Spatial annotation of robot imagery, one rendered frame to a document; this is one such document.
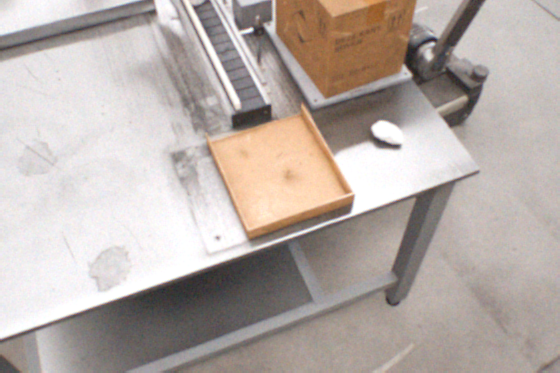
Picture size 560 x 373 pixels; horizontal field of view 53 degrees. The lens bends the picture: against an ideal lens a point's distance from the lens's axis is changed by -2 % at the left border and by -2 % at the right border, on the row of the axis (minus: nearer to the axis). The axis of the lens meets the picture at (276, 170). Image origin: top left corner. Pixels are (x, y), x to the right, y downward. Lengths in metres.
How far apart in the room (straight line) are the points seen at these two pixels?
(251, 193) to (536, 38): 2.26
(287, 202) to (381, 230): 1.01
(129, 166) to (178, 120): 0.18
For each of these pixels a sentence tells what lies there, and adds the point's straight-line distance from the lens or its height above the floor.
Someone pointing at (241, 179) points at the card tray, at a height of 0.83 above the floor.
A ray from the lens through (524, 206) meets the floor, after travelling 2.54.
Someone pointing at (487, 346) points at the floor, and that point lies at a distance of 2.19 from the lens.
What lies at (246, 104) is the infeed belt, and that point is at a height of 0.88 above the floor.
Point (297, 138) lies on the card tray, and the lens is 1.46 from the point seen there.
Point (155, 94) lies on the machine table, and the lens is 1.60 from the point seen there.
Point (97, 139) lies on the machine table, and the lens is 1.53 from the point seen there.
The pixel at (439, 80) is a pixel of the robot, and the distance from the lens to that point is 2.54.
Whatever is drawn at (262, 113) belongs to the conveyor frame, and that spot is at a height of 0.85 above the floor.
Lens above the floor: 1.95
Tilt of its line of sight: 53 degrees down
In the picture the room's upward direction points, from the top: straight up
